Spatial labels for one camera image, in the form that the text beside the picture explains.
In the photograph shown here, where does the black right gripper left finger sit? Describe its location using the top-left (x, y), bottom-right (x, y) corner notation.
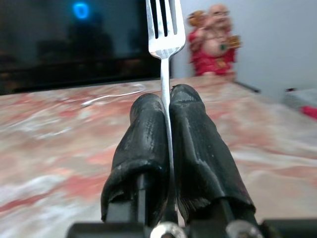
top-left (100, 93), bottom-right (170, 228)

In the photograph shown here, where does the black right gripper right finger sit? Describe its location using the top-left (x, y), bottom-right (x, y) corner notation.
top-left (169, 84), bottom-right (258, 226)

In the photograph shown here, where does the silver metal fork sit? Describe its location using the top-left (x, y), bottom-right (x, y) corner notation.
top-left (145, 0), bottom-right (186, 224)

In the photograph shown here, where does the red laughing Buddha statue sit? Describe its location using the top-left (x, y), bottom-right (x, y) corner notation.
top-left (187, 3), bottom-right (242, 77)

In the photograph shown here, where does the grey box with red label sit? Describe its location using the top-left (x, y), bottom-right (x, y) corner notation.
top-left (283, 88), bottom-right (317, 121)

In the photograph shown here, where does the black flat screen television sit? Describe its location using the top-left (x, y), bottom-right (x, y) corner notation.
top-left (0, 0), bottom-right (171, 94)

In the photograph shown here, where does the white cable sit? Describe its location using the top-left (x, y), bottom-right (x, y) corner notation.
top-left (81, 83), bottom-right (147, 108)

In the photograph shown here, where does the black cable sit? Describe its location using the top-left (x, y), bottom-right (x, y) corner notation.
top-left (234, 79), bottom-right (261, 94)

